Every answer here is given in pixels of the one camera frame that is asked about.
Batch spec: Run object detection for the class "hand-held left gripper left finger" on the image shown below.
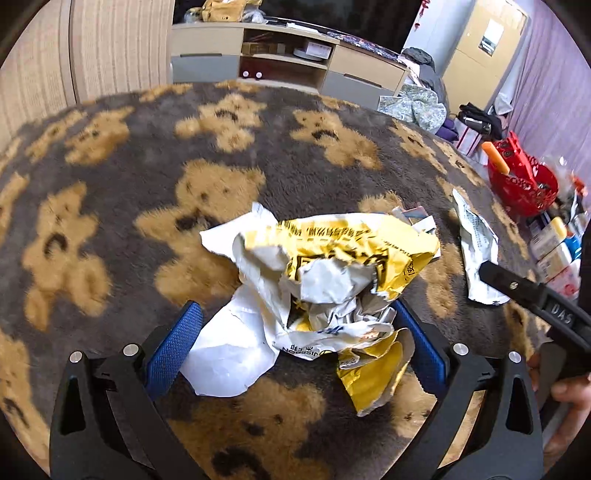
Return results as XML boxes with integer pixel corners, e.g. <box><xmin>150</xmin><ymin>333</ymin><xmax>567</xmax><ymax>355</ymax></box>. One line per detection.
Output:
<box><xmin>50</xmin><ymin>301</ymin><xmax>206</xmax><ymax>480</ymax></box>

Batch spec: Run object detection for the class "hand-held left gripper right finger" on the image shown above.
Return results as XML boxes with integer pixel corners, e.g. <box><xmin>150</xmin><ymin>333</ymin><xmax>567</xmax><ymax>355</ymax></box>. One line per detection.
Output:
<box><xmin>392</xmin><ymin>300</ymin><xmax>543</xmax><ymax>480</ymax></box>

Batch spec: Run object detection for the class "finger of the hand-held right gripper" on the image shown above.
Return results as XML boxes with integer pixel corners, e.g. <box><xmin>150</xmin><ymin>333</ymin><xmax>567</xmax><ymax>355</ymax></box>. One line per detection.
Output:
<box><xmin>478</xmin><ymin>261</ymin><xmax>591</xmax><ymax>340</ymax></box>

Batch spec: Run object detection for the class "white plastic sheet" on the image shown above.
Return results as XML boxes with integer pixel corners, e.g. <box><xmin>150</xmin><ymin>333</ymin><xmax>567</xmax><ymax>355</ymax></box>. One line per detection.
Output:
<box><xmin>180</xmin><ymin>286</ymin><xmax>282</xmax><ymax>398</ymax></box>

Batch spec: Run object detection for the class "silver white wrapper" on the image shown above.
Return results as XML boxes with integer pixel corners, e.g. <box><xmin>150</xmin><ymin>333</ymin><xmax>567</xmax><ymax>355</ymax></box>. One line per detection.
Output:
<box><xmin>451</xmin><ymin>188</ymin><xmax>500</xmax><ymax>306</ymax></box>

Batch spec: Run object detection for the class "yellow white bag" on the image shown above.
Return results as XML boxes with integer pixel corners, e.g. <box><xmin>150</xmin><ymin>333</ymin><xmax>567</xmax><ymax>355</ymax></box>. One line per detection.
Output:
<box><xmin>199</xmin><ymin>202</ymin><xmax>441</xmax><ymax>416</ymax></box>

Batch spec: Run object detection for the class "person's right hand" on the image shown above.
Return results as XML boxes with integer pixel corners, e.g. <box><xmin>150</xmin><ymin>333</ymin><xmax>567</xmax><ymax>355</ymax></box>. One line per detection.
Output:
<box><xmin>527</xmin><ymin>352</ymin><xmax>591</xmax><ymax>418</ymax></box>

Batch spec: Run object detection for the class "pink label white bottle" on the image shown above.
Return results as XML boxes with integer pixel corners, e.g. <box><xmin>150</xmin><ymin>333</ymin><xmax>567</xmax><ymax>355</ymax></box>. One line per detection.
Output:
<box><xmin>551</xmin><ymin>261</ymin><xmax>583</xmax><ymax>301</ymax></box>

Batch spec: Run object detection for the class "yellow cap white bottle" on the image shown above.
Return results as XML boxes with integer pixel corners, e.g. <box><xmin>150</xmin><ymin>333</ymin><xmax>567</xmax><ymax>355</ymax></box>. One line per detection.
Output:
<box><xmin>529</xmin><ymin>216</ymin><xmax>568</xmax><ymax>259</ymax></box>

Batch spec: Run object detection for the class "red plastic basket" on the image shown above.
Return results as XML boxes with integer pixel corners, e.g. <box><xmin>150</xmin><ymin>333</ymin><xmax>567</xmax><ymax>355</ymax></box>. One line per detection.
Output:
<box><xmin>487</xmin><ymin>131</ymin><xmax>559</xmax><ymax>217</ymax></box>

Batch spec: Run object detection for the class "small flat packet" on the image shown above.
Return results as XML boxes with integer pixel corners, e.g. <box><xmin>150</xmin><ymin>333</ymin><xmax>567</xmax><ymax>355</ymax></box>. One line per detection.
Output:
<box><xmin>392</xmin><ymin>205</ymin><xmax>438</xmax><ymax>238</ymax></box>

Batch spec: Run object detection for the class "bear print blanket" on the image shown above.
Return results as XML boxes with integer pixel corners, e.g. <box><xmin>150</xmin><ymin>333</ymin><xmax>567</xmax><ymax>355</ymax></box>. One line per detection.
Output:
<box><xmin>0</xmin><ymin>80</ymin><xmax>555</xmax><ymax>480</ymax></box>

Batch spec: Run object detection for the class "black bag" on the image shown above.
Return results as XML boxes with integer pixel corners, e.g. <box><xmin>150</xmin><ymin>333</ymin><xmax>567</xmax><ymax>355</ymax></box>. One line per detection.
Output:
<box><xmin>458</xmin><ymin>102</ymin><xmax>509</xmax><ymax>140</ymax></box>

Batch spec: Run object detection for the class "purple curtain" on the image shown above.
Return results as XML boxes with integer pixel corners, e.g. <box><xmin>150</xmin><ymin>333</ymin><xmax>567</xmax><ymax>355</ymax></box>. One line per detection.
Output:
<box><xmin>505</xmin><ymin>0</ymin><xmax>591</xmax><ymax>167</ymax></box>

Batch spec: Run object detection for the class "green floral cloth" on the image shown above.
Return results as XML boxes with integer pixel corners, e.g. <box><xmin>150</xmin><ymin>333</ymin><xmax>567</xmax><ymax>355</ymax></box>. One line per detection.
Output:
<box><xmin>378</xmin><ymin>84</ymin><xmax>448</xmax><ymax>134</ymax></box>

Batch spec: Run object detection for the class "grey jacket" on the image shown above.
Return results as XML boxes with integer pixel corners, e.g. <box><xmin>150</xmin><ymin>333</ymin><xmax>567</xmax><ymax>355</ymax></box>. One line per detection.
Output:
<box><xmin>402</xmin><ymin>46</ymin><xmax>446</xmax><ymax>93</ymax></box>

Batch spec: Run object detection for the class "beige grey TV stand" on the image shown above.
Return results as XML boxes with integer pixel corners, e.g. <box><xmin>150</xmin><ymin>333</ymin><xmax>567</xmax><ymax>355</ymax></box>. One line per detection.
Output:
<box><xmin>170</xmin><ymin>18</ymin><xmax>409</xmax><ymax>109</ymax></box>

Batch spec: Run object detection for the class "brown cardboard box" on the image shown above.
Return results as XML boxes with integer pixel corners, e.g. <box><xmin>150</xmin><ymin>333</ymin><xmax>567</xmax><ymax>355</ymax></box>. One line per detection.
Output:
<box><xmin>241</xmin><ymin>41</ymin><xmax>282</xmax><ymax>55</ymax></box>

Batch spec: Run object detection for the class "woven folding screen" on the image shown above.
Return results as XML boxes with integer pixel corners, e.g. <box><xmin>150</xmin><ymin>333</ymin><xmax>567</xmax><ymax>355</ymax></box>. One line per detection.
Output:
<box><xmin>0</xmin><ymin>0</ymin><xmax>176</xmax><ymax>148</ymax></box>

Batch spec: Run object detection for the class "black television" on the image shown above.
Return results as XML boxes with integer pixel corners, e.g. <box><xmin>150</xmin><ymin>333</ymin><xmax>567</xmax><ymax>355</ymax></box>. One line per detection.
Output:
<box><xmin>252</xmin><ymin>0</ymin><xmax>432</xmax><ymax>58</ymax></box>

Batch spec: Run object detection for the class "orange tool handle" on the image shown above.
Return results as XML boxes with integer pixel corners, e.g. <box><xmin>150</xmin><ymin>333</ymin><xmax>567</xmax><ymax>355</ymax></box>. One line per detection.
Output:
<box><xmin>481</xmin><ymin>141</ymin><xmax>511</xmax><ymax>176</ymax></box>

